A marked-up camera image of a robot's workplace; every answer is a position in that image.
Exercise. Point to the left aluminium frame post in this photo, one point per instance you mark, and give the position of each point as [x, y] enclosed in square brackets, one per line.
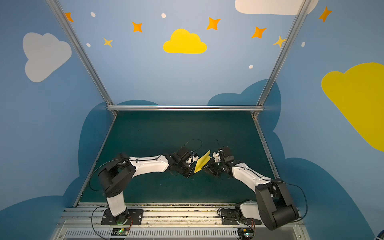
[59, 13]

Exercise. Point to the front aluminium rail bed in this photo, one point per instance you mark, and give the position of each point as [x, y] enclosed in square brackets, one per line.
[167, 216]

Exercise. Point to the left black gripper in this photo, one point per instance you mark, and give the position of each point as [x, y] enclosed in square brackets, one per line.
[188, 167]

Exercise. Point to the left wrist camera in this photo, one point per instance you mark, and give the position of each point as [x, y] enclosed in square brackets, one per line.
[186, 156]

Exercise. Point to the right aluminium frame post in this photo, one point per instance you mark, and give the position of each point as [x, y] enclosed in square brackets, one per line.
[292, 34]

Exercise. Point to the green circuit board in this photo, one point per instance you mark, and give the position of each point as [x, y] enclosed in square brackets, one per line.
[245, 234]
[120, 232]

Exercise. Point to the white slotted cable duct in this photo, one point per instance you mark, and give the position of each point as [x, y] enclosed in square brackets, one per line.
[161, 233]

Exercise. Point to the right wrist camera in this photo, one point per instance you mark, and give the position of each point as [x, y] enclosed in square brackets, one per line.
[223, 155]

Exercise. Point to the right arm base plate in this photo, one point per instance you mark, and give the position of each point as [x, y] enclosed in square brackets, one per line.
[234, 217]

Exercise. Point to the yellow square paper sheet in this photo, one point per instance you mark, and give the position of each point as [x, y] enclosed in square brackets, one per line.
[201, 162]

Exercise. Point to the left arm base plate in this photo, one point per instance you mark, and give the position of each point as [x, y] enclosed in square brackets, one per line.
[126, 218]

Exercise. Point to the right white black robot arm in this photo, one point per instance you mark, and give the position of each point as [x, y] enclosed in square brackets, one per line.
[274, 206]

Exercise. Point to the left green circuit board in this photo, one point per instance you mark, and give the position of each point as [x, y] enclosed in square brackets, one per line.
[120, 232]

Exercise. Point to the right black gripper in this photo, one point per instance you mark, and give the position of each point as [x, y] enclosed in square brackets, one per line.
[214, 165]

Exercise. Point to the rear aluminium frame crossbar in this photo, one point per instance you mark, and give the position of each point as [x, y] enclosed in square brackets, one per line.
[185, 108]

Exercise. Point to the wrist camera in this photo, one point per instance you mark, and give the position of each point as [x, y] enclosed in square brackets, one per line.
[223, 155]
[186, 156]

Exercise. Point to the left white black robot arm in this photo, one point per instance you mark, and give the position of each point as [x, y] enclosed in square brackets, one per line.
[115, 176]

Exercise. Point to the right green circuit board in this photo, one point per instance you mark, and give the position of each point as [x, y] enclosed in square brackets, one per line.
[245, 234]

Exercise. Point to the aluminium frame post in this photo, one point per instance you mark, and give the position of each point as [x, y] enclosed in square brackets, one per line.
[292, 34]
[59, 13]

